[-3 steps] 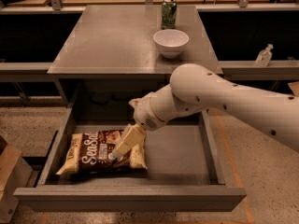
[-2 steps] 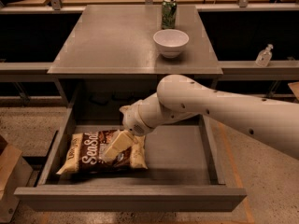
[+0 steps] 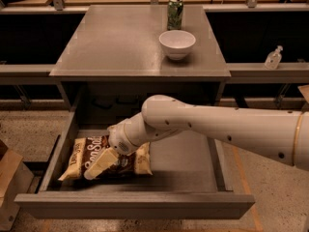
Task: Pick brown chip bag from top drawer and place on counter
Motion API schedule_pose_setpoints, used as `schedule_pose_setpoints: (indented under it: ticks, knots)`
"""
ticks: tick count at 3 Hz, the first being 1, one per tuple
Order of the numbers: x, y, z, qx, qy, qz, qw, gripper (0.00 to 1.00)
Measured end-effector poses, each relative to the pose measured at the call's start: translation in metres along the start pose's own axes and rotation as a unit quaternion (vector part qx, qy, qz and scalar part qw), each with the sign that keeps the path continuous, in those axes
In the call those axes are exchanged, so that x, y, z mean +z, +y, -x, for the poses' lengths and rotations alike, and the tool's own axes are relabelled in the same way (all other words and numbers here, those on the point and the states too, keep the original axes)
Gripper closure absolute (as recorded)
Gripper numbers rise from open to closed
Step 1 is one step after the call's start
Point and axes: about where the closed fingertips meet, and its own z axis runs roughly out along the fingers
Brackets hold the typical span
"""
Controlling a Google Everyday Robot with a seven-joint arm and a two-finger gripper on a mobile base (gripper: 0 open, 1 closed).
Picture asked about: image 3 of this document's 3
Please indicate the grey metal shelf rail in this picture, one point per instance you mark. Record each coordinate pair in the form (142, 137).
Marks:
(28, 75)

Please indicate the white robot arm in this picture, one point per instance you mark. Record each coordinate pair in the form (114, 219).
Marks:
(275, 134)

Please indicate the brown cardboard box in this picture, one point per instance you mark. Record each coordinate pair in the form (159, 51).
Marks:
(15, 178)

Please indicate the grey open top drawer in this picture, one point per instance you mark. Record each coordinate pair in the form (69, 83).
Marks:
(187, 182)

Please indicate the white ceramic bowl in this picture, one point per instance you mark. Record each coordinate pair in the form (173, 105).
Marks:
(176, 44)

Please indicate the brown sea salt chip bag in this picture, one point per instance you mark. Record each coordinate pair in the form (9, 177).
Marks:
(92, 158)

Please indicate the grey cabinet counter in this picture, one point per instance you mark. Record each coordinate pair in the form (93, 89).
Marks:
(116, 55)

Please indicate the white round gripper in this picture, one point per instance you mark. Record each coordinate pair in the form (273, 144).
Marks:
(118, 139)

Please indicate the clear hand sanitizer bottle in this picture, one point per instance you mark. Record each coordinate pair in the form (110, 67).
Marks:
(273, 59)

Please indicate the green soda can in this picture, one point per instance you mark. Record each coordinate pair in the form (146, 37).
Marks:
(174, 14)

